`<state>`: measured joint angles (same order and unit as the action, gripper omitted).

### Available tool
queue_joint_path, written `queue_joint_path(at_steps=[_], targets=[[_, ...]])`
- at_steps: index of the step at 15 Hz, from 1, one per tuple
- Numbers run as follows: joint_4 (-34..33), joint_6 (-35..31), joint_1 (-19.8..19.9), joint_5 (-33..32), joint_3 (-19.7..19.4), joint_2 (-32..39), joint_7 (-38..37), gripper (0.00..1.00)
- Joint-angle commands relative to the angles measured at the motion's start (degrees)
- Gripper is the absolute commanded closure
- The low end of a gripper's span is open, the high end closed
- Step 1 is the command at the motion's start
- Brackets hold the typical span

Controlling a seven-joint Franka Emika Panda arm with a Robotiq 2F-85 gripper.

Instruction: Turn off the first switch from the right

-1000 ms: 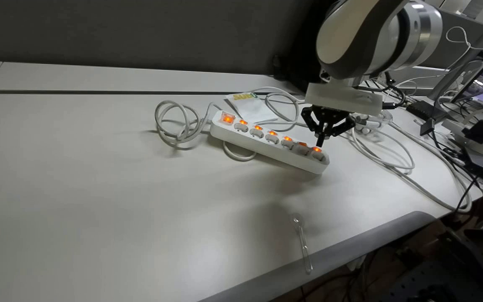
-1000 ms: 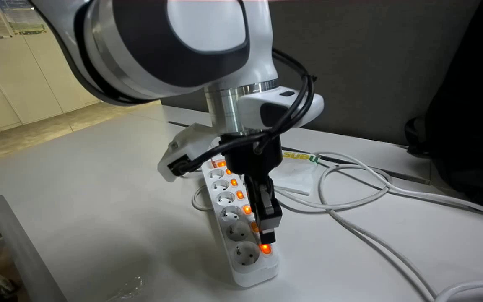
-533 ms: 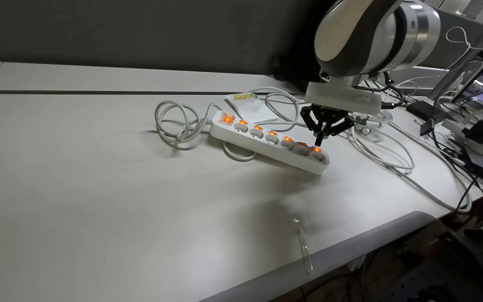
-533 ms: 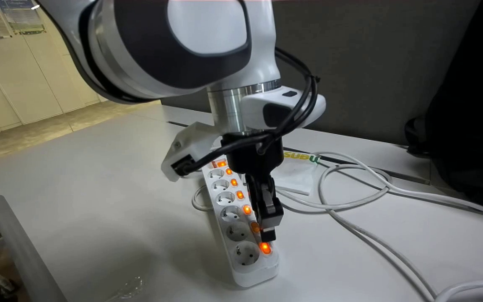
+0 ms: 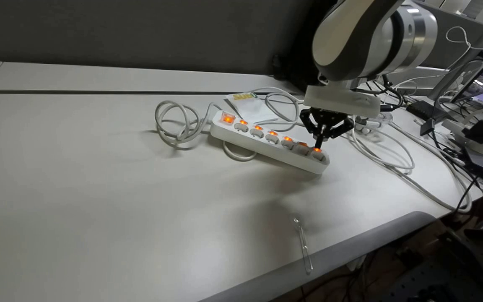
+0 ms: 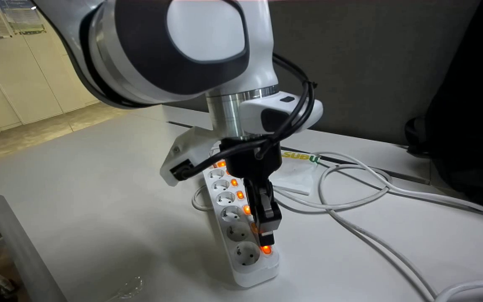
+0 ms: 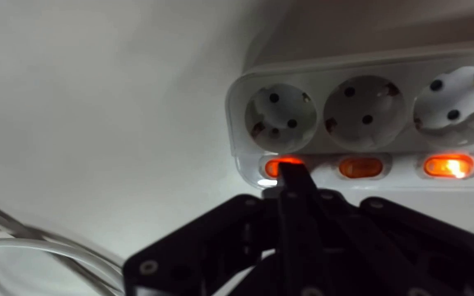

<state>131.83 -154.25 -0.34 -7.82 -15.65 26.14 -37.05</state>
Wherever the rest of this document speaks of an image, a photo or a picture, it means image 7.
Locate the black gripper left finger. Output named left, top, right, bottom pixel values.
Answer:
left=122, top=161, right=303, bottom=296

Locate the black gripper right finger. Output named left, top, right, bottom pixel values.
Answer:
left=296, top=161, right=474, bottom=296

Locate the white six-socket power strip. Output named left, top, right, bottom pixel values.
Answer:
left=224, top=38, right=474, bottom=194

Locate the white power cable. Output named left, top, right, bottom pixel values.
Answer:
left=0, top=192, right=127, bottom=288
left=0, top=222, right=125, bottom=296

